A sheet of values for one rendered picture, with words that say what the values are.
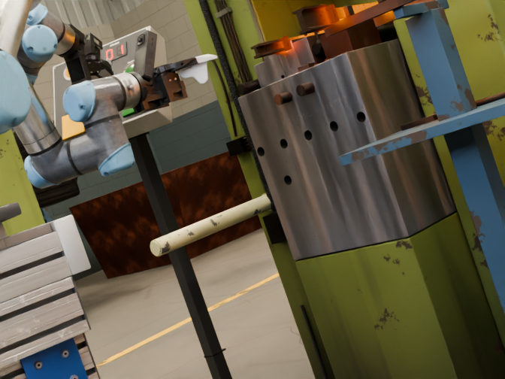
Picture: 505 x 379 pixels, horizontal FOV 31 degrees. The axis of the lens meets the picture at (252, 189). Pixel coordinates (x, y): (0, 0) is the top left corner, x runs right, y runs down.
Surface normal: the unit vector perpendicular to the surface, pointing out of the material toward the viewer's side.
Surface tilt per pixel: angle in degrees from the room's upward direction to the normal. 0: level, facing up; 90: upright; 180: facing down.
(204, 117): 90
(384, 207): 90
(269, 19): 90
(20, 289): 90
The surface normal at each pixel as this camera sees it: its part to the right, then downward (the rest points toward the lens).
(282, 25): 0.66, -0.20
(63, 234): 0.47, -0.12
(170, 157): -0.67, 0.26
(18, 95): 0.92, -0.22
